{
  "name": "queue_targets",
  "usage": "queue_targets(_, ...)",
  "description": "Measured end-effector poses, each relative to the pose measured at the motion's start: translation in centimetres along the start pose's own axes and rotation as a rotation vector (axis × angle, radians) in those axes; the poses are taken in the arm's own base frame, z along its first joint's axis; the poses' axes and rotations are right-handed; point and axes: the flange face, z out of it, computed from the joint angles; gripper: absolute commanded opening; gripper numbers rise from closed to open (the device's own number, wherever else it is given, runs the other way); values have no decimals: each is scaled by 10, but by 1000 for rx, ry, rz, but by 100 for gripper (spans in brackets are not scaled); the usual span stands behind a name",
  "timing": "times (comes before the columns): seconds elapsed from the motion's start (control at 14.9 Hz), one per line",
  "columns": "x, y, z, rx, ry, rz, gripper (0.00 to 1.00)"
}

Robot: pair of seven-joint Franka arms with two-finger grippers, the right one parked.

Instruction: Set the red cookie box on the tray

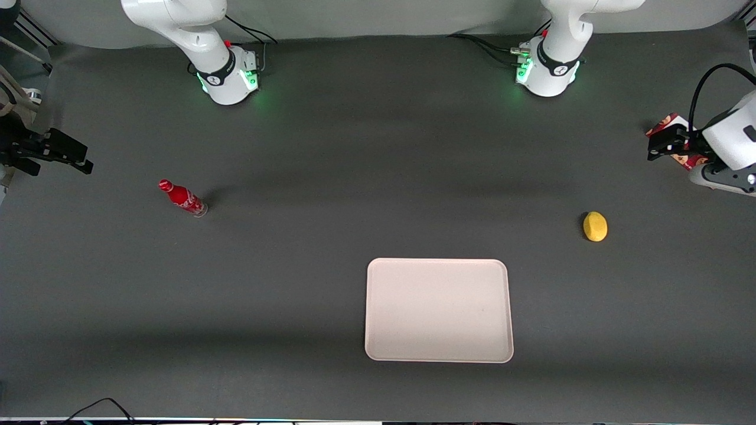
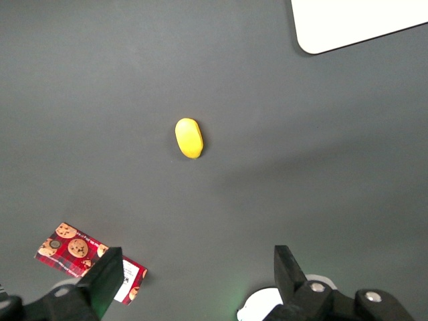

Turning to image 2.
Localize white rectangular tray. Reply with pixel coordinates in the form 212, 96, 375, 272
290, 0, 428, 56

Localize red cookie box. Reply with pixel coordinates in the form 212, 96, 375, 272
33, 222, 148, 306

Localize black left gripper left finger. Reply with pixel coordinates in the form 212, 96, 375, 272
23, 247, 124, 321

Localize yellow lemon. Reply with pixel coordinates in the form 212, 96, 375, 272
175, 117, 204, 159

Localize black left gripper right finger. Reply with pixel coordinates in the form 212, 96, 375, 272
263, 245, 415, 321

